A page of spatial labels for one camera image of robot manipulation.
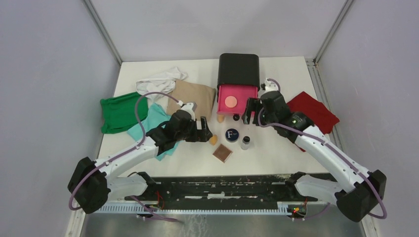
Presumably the pink top drawer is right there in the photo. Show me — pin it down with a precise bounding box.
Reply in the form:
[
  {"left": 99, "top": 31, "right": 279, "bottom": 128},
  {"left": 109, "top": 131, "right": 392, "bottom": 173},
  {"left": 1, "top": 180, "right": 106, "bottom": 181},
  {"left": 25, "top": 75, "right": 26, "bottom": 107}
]
[{"left": 217, "top": 84, "right": 258, "bottom": 123}]

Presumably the pink round powder puff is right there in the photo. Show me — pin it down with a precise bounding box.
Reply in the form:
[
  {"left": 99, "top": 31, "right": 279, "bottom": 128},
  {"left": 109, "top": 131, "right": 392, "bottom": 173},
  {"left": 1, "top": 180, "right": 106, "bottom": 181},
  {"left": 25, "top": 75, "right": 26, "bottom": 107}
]
[{"left": 224, "top": 96, "right": 238, "bottom": 108}]

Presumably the dark blue round jar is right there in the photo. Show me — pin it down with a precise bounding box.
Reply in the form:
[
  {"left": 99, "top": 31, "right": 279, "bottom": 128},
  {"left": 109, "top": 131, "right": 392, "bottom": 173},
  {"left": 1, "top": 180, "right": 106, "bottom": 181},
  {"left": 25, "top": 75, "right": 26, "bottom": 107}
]
[{"left": 225, "top": 128, "right": 240, "bottom": 143}]

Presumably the brown square eyeshadow compact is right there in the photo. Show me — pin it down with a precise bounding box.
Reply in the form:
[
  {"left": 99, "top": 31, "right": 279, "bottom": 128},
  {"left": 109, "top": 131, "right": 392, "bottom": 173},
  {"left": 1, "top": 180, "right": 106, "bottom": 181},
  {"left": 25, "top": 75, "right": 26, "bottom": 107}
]
[{"left": 212, "top": 144, "right": 233, "bottom": 163}]

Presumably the small clear black-capped bottle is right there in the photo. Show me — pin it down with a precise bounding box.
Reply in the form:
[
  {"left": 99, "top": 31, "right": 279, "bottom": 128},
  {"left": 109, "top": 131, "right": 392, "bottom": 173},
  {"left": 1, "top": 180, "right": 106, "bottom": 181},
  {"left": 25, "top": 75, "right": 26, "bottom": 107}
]
[{"left": 240, "top": 136, "right": 251, "bottom": 150}]

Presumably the black pink drawer organizer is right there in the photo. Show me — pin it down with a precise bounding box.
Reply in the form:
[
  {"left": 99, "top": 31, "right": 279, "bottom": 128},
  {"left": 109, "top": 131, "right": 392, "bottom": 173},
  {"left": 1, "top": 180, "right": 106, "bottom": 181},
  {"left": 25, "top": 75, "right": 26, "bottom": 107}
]
[{"left": 217, "top": 53, "right": 261, "bottom": 121}]

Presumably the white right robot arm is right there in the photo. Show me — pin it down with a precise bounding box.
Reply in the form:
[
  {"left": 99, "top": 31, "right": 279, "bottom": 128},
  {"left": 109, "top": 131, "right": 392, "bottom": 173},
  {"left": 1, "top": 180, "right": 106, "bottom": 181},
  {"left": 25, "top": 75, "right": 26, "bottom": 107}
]
[{"left": 242, "top": 91, "right": 388, "bottom": 222}]

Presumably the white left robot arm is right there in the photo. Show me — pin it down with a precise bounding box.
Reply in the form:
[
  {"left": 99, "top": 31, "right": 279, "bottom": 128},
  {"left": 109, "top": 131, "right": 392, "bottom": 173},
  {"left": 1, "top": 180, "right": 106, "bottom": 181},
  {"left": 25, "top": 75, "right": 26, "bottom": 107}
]
[{"left": 68, "top": 110, "right": 213, "bottom": 214}]

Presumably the orange teardrop makeup sponge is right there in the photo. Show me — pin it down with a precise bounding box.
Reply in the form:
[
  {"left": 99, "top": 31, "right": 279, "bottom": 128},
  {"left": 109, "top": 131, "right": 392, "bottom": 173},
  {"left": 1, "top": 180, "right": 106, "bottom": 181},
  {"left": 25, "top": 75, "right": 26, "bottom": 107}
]
[{"left": 209, "top": 135, "right": 218, "bottom": 146}]

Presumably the peach gourd makeup sponge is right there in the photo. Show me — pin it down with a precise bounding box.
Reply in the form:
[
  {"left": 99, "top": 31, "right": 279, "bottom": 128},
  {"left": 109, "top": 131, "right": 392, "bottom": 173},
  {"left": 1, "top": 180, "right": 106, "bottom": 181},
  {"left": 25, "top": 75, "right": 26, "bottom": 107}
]
[{"left": 217, "top": 115, "right": 225, "bottom": 123}]

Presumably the teal cloth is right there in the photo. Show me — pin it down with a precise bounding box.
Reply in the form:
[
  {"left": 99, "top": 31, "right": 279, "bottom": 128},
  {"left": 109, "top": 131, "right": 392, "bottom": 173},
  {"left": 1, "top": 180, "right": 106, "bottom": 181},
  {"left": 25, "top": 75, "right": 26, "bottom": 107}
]
[{"left": 127, "top": 103, "right": 179, "bottom": 161}]

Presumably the beige folded cloth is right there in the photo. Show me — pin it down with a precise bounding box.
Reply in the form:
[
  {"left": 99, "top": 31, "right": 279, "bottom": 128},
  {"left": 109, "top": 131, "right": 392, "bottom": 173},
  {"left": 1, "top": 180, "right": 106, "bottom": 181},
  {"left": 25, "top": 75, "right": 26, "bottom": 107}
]
[{"left": 170, "top": 80, "right": 216, "bottom": 121}]

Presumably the white crumpled cloth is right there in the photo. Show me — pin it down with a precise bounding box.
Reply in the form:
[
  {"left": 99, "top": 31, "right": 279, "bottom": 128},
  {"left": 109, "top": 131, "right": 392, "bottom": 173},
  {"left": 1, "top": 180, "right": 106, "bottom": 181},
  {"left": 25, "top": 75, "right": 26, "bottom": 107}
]
[{"left": 135, "top": 67, "right": 188, "bottom": 95}]

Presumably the red cloth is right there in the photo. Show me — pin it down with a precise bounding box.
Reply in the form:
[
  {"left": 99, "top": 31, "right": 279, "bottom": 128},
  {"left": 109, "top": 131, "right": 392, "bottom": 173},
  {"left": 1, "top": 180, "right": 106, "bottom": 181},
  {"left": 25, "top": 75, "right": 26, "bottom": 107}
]
[{"left": 287, "top": 91, "right": 340, "bottom": 134}]

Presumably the green cloth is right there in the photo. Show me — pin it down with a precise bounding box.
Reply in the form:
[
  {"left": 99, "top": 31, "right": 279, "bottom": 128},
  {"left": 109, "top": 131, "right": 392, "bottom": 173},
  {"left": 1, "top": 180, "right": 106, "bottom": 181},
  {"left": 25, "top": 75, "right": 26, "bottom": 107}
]
[{"left": 100, "top": 92, "right": 148, "bottom": 134}]

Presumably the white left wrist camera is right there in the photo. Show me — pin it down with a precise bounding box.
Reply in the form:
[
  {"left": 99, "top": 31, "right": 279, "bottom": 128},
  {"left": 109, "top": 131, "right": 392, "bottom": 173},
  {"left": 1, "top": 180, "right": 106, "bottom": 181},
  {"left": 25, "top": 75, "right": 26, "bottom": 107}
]
[{"left": 180, "top": 102, "right": 197, "bottom": 120}]

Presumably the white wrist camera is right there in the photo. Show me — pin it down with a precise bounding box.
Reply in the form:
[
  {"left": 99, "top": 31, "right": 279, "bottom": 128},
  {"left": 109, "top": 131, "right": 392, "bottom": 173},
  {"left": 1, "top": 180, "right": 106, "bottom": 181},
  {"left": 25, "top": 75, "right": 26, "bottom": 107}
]
[
  {"left": 260, "top": 78, "right": 280, "bottom": 92},
  {"left": 180, "top": 102, "right": 197, "bottom": 120}
]

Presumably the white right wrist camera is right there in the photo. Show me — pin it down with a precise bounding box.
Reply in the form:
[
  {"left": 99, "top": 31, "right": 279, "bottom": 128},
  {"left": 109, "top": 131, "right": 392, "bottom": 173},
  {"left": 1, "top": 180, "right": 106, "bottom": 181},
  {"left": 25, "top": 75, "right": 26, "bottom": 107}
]
[{"left": 260, "top": 78, "right": 280, "bottom": 92}]

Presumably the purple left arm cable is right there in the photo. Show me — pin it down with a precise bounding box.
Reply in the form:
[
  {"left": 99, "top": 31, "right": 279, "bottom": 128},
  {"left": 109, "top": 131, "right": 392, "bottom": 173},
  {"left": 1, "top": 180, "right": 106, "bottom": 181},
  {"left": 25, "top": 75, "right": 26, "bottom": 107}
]
[{"left": 68, "top": 91, "right": 184, "bottom": 223}]

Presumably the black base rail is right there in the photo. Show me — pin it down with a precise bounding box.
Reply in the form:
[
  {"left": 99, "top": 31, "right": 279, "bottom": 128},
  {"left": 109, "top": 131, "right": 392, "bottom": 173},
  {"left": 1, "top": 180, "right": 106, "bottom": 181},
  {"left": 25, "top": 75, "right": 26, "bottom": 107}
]
[{"left": 137, "top": 174, "right": 316, "bottom": 210}]

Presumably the white slotted cable duct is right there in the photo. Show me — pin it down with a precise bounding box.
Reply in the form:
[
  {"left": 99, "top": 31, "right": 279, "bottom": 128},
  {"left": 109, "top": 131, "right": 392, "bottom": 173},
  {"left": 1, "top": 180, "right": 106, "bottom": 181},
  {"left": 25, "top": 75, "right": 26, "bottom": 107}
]
[{"left": 94, "top": 202, "right": 294, "bottom": 216}]

